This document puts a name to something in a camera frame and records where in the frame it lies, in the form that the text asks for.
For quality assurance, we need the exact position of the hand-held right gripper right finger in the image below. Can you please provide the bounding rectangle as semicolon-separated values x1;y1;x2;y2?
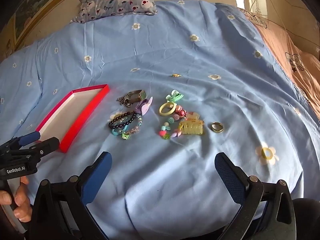
214;152;297;240

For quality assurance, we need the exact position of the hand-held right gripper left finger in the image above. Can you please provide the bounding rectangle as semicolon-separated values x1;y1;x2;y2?
29;152;113;240

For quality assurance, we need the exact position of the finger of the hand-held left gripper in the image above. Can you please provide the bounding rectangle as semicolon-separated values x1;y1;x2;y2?
11;137;60;163
0;132;41;153

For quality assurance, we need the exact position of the red shallow box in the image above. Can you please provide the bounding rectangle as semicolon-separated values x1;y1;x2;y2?
35;84;110;153

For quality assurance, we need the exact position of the black bead bracelet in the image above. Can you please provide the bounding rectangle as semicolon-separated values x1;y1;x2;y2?
108;111;137;130

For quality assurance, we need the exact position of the yellow hair claw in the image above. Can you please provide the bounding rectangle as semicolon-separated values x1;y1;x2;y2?
178;119;205;136

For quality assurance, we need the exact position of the silver chain necklace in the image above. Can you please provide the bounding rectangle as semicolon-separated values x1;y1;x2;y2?
116;94;137;107

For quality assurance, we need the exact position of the purple hair tie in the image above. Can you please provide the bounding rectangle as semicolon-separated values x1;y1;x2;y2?
134;96;153;113

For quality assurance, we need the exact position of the gold mesh wristwatch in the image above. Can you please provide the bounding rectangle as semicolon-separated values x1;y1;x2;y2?
126;89;148;103

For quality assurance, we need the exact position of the green hair tie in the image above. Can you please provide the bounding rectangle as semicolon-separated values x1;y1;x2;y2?
165;89;187;103

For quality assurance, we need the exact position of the person's left hand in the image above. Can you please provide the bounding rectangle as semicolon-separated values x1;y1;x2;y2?
0;176;33;223

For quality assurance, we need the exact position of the brown printed blanket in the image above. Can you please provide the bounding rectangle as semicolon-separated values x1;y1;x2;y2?
240;7;320;120

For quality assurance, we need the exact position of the blue floral bedsheet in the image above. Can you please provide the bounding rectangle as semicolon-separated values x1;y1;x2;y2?
0;0;320;240

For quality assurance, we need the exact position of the printed purple pillow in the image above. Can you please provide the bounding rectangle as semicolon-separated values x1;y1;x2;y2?
71;0;158;23

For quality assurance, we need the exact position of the blue crystal bracelet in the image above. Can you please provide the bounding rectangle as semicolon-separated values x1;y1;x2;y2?
111;114;145;140

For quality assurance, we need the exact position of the colourful bead bracelet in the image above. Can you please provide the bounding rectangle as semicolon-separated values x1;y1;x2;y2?
158;106;188;140

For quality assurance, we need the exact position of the yellow plastic ring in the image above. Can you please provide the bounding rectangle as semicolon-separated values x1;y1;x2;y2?
158;102;178;117

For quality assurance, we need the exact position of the framed wall poster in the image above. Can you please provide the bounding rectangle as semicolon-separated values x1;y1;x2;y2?
5;0;100;53

